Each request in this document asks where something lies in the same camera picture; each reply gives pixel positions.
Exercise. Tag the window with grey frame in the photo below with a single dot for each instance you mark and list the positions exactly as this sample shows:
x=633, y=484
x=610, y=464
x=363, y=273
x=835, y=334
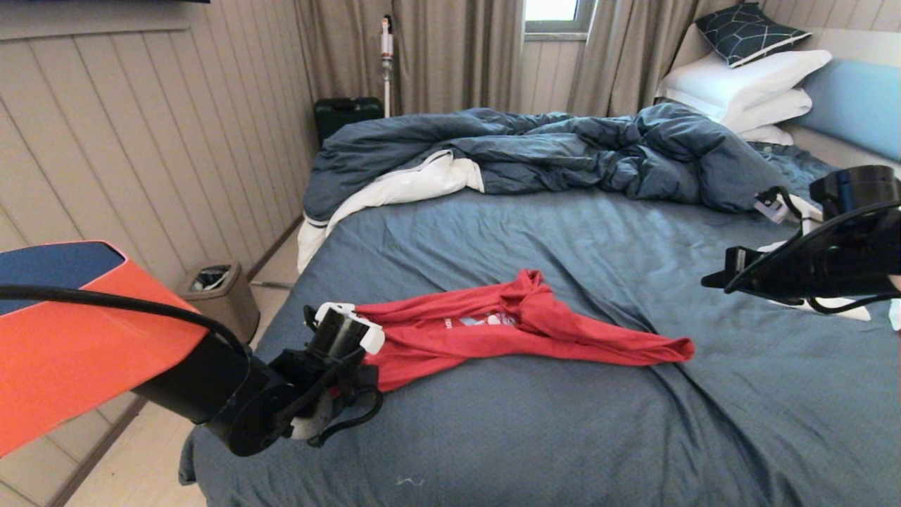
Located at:
x=552, y=8

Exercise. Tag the dark geometric patterned cushion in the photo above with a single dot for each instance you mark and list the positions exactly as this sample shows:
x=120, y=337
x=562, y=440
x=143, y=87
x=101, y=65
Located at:
x=746, y=32

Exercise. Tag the dark green suitcase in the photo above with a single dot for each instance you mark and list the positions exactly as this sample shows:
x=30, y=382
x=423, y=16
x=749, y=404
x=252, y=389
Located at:
x=345, y=116

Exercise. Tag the white stick vacuum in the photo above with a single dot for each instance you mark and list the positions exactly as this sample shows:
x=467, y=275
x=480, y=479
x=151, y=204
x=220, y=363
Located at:
x=386, y=42

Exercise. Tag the flat white remote control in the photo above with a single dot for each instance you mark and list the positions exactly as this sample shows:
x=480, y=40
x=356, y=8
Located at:
x=845, y=310

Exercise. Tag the red printed t-shirt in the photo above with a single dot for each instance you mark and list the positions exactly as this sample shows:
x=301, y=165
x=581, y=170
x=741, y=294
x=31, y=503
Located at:
x=493, y=331

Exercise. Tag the thin grey floor rod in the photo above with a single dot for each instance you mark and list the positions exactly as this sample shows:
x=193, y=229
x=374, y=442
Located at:
x=274, y=284

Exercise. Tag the beige curtain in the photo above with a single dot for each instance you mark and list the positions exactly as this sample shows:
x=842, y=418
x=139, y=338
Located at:
x=457, y=56
x=619, y=56

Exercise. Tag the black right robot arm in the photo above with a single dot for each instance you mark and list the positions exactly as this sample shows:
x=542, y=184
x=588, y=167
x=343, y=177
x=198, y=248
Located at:
x=855, y=186

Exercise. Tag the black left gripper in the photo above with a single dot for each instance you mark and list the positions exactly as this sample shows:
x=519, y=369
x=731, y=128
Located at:
x=345, y=394

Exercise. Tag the small white thread scrap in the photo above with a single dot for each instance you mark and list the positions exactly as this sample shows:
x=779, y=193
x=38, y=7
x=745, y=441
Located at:
x=402, y=482

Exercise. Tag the dark blue crumpled duvet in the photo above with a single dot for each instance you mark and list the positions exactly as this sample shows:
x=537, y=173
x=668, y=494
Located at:
x=563, y=148

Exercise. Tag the black wall screen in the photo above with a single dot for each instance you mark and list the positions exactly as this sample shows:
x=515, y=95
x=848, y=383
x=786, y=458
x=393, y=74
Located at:
x=105, y=1

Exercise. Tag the large white pillow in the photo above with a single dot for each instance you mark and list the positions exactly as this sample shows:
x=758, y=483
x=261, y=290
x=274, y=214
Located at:
x=732, y=81

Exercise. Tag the blue-grey bed sheet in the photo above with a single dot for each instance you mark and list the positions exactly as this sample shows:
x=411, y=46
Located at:
x=563, y=422

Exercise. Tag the beige trash bin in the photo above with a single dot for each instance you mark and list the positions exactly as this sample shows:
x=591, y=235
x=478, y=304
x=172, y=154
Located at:
x=218, y=303

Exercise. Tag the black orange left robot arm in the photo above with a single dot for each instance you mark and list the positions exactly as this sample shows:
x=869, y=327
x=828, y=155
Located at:
x=84, y=338

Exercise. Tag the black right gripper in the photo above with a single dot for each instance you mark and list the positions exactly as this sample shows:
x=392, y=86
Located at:
x=823, y=267

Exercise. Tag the blue headboard cushion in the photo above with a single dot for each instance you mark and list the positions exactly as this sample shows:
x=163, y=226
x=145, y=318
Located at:
x=859, y=105

